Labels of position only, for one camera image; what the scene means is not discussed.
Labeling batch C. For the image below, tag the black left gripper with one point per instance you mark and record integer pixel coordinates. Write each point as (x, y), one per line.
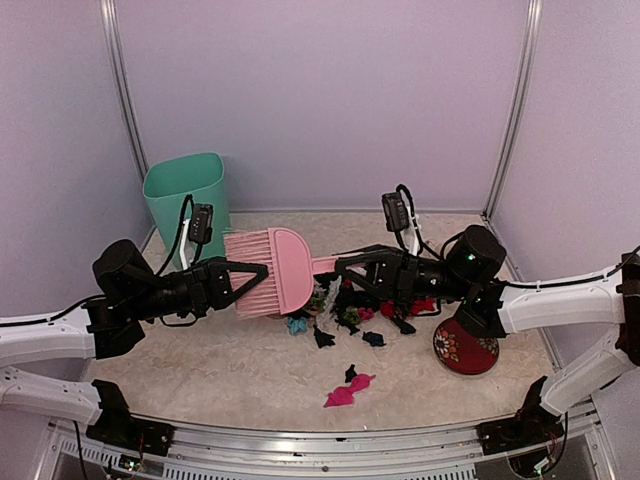
(208, 285)

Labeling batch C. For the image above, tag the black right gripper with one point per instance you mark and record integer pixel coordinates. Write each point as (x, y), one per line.
(391, 272)

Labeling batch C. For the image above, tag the pink plastic hand brush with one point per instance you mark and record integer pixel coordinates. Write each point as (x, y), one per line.
(291, 270)

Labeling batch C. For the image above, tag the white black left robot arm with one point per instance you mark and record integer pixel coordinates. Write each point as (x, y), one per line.
(109, 325)

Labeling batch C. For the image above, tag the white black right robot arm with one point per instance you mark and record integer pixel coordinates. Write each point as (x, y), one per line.
(490, 308)

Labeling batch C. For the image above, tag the red paper scrap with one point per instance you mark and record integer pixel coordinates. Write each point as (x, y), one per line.
(423, 307)

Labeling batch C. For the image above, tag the dark blue paper scrap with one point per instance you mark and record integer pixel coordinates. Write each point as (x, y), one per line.
(374, 339)

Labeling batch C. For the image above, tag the green paper scrap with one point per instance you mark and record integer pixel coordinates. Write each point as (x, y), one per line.
(315, 305)

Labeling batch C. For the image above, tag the light blue paper scrap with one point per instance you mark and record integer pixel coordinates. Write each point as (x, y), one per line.
(297, 326)

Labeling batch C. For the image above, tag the red floral plate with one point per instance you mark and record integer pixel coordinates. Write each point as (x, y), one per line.
(463, 353)

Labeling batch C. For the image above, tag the small black paper scrap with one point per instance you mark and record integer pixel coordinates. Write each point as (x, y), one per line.
(350, 374)

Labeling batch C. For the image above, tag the magenta paper scrap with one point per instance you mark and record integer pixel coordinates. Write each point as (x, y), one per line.
(345, 395)

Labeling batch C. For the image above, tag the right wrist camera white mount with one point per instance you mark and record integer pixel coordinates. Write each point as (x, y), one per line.
(402, 220)

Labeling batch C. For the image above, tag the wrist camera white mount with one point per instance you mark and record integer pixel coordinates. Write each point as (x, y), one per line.
(402, 220)
(196, 232)

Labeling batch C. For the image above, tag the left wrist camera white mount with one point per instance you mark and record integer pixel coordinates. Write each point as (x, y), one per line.
(196, 232)

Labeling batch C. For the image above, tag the aluminium front rail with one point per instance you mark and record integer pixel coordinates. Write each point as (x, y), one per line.
(441, 452)

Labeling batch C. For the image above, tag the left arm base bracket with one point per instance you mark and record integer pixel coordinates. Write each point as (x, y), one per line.
(117, 426)

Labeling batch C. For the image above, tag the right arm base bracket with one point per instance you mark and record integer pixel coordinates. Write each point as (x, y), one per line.
(530, 425)

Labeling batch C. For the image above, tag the right aluminium frame post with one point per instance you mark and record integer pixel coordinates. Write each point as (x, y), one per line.
(517, 108)

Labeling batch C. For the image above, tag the aluminium frame post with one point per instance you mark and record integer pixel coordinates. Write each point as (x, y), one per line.
(108, 10)
(517, 108)

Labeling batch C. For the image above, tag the left aluminium frame post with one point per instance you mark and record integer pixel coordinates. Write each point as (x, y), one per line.
(108, 10)

